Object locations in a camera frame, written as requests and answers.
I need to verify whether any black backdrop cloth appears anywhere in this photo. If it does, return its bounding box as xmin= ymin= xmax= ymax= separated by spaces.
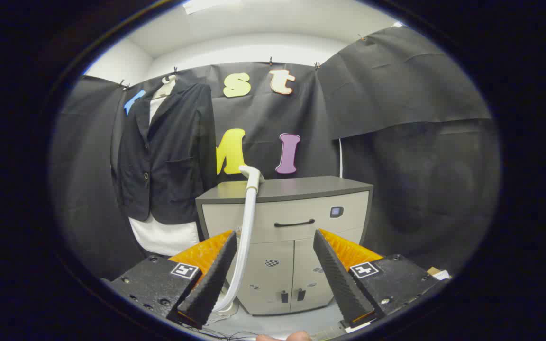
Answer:
xmin=50 ymin=26 xmax=501 ymax=280

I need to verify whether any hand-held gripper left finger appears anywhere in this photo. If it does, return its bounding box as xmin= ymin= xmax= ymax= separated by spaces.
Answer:
xmin=107 ymin=230 xmax=238 ymax=330

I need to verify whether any cream clothes hanger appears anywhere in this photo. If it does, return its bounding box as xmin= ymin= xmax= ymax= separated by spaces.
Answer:
xmin=152 ymin=73 xmax=179 ymax=100

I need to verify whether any white garment steamer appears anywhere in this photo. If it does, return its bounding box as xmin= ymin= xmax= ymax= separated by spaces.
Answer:
xmin=204 ymin=165 xmax=265 ymax=327

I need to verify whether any grey cabinet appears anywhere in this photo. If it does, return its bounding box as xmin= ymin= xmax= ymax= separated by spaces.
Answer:
xmin=195 ymin=176 xmax=374 ymax=316

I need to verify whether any black jacket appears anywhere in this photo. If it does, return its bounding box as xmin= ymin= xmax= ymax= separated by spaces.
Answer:
xmin=111 ymin=78 xmax=218 ymax=225

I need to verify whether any white shirt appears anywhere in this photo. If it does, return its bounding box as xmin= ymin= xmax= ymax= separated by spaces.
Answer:
xmin=128 ymin=92 xmax=201 ymax=257

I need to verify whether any black cabinet drawer handle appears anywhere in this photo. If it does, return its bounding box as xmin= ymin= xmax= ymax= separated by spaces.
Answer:
xmin=274 ymin=219 xmax=316 ymax=228

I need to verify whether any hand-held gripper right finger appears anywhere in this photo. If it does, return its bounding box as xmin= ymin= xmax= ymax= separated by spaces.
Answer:
xmin=313 ymin=228 xmax=444 ymax=330

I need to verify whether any large ceiling light panel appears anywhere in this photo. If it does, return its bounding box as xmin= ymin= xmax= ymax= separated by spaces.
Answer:
xmin=182 ymin=0 xmax=244 ymax=15

